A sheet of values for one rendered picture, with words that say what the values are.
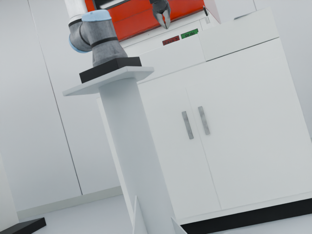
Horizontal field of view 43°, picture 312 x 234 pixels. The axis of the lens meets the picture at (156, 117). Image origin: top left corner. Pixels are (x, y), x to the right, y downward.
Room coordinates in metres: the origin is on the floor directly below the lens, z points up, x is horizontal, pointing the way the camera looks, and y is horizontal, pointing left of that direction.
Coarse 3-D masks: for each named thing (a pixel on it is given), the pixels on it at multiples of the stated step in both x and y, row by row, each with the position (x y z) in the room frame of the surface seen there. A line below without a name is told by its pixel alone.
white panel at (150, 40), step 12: (204, 12) 2.48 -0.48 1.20; (180, 24) 2.53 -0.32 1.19; (192, 24) 2.51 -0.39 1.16; (204, 24) 2.49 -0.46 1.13; (144, 36) 2.61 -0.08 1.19; (156, 36) 2.59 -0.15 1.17; (168, 36) 2.56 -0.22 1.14; (180, 36) 2.54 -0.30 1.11; (132, 48) 2.64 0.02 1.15; (144, 48) 2.62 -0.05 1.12
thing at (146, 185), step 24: (120, 72) 1.43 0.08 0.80; (144, 72) 1.56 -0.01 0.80; (120, 96) 1.55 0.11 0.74; (120, 120) 1.55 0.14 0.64; (144, 120) 1.59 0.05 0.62; (120, 144) 1.57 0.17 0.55; (144, 144) 1.57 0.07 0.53; (144, 168) 1.55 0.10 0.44; (144, 192) 1.55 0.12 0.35; (168, 192) 1.63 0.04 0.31; (144, 216) 1.56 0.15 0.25; (168, 216) 1.57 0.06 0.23
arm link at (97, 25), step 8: (88, 16) 1.57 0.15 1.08; (96, 16) 1.56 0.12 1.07; (104, 16) 1.58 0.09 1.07; (88, 24) 1.58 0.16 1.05; (96, 24) 1.56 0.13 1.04; (104, 24) 1.57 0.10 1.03; (112, 24) 1.61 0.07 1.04; (80, 32) 1.64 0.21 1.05; (88, 32) 1.59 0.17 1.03; (96, 32) 1.57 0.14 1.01; (104, 32) 1.57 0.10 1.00; (112, 32) 1.59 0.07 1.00; (88, 40) 1.63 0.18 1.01; (96, 40) 1.57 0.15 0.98
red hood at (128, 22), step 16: (96, 0) 2.63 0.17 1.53; (112, 0) 2.60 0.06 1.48; (128, 0) 2.57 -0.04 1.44; (144, 0) 2.54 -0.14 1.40; (176, 0) 2.48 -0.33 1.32; (192, 0) 2.45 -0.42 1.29; (208, 0) 2.71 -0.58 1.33; (112, 16) 2.61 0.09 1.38; (128, 16) 2.58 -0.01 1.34; (144, 16) 2.55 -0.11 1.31; (176, 16) 2.49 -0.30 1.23; (128, 32) 2.59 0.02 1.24
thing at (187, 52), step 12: (192, 36) 1.89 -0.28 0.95; (156, 48) 1.95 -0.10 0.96; (168, 48) 1.93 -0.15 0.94; (180, 48) 1.91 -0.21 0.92; (192, 48) 1.89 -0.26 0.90; (144, 60) 1.97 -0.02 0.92; (156, 60) 1.95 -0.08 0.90; (168, 60) 1.94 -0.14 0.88; (180, 60) 1.92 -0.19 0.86; (192, 60) 1.90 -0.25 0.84; (204, 60) 1.88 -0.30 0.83; (156, 72) 1.96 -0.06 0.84; (168, 72) 1.94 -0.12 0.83
